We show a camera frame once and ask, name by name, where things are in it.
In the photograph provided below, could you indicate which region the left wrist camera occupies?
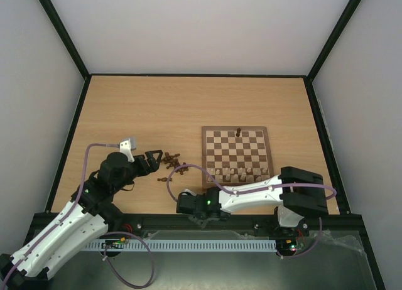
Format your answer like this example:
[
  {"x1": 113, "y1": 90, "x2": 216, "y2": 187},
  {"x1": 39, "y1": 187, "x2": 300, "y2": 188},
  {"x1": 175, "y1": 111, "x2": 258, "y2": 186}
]
[{"x1": 119, "y1": 137, "x2": 136, "y2": 163}]

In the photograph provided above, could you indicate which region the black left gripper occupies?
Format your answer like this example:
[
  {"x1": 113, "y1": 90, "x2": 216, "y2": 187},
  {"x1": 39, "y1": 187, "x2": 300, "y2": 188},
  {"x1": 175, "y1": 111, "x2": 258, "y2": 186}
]
[{"x1": 113, "y1": 149, "x2": 163, "y2": 193}]

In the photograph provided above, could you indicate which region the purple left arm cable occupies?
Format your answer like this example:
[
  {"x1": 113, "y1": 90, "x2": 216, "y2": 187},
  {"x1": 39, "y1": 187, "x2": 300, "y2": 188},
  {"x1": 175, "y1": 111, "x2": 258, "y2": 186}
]
[{"x1": 0, "y1": 143, "x2": 123, "y2": 290}]

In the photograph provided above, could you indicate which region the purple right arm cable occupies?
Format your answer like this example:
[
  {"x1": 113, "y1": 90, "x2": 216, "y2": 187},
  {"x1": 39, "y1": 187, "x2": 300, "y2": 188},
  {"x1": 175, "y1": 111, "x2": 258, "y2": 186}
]
[{"x1": 166, "y1": 164, "x2": 337, "y2": 259}]

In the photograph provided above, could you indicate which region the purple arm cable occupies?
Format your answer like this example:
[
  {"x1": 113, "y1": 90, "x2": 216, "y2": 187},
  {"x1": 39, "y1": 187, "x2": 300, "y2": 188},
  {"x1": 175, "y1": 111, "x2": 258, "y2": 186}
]
[
  {"x1": 0, "y1": 143, "x2": 123, "y2": 290},
  {"x1": 166, "y1": 164, "x2": 337, "y2": 259}
]

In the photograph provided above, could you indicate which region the pile of dark chess pieces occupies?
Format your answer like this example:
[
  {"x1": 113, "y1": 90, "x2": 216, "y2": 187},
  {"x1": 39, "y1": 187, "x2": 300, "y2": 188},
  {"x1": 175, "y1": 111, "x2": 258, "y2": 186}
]
[{"x1": 161, "y1": 152, "x2": 185, "y2": 169}]

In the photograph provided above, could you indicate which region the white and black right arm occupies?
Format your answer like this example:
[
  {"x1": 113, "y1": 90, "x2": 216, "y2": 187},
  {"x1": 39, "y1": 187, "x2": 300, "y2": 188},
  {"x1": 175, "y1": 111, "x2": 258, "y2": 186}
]
[{"x1": 176, "y1": 166, "x2": 331, "y2": 235}]

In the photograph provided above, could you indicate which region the light blue cable duct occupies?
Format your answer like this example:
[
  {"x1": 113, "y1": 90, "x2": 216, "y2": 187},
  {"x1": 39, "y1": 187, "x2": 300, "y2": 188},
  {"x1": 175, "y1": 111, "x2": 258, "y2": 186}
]
[{"x1": 82, "y1": 239, "x2": 276, "y2": 252}]

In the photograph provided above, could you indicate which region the wooden chessboard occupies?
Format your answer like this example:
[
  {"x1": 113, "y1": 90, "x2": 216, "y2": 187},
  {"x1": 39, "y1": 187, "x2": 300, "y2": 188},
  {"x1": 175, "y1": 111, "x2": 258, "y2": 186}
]
[{"x1": 202, "y1": 126, "x2": 274, "y2": 189}]

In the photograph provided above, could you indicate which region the black enclosure frame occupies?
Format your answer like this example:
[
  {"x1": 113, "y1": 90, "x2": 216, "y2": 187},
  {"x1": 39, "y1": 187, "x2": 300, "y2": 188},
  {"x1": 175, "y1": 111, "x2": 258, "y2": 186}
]
[{"x1": 25, "y1": 0, "x2": 385, "y2": 289}]

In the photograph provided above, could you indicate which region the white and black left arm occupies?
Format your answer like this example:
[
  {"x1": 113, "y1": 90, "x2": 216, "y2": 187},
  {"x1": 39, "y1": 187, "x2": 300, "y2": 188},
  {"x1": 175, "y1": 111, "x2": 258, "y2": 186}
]
[{"x1": 1, "y1": 150, "x2": 163, "y2": 289}]

